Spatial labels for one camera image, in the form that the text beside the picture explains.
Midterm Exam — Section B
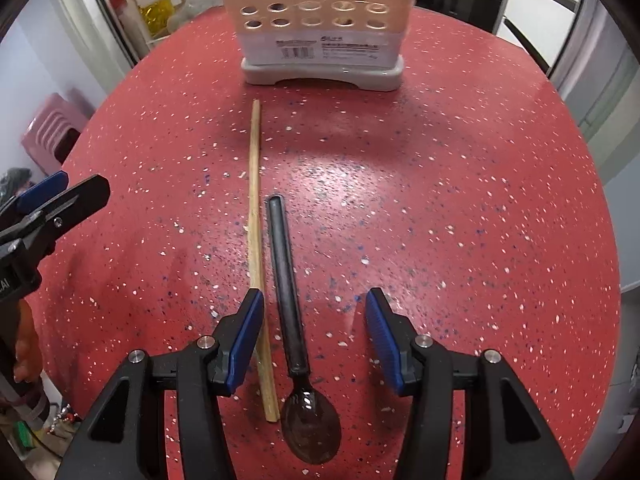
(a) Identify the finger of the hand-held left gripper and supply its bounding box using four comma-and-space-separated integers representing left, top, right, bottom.
0, 175, 112, 261
0, 170, 69, 216

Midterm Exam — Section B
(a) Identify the yellow bottle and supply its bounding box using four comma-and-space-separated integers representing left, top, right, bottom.
140, 2, 181, 38

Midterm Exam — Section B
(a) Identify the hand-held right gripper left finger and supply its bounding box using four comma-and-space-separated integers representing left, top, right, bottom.
54, 287, 266, 480

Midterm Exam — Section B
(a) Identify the person's left hand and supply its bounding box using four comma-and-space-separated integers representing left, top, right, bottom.
12, 300, 46, 386

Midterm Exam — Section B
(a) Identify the dark spoon with slotted handle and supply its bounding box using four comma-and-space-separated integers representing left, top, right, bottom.
265, 194, 343, 465

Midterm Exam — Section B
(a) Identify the black oven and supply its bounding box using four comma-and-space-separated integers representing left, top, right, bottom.
415, 0, 513, 36

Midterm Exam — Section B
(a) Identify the grey door frame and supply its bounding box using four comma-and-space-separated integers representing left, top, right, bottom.
505, 0, 640, 161

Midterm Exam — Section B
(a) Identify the wooden chopstick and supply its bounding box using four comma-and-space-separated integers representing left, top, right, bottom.
246, 99, 281, 423

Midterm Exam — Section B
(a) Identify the pink plastic stool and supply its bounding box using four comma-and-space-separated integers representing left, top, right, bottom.
22, 92, 96, 166

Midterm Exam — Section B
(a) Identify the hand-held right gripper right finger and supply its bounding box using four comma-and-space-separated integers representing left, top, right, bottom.
364, 287, 576, 480

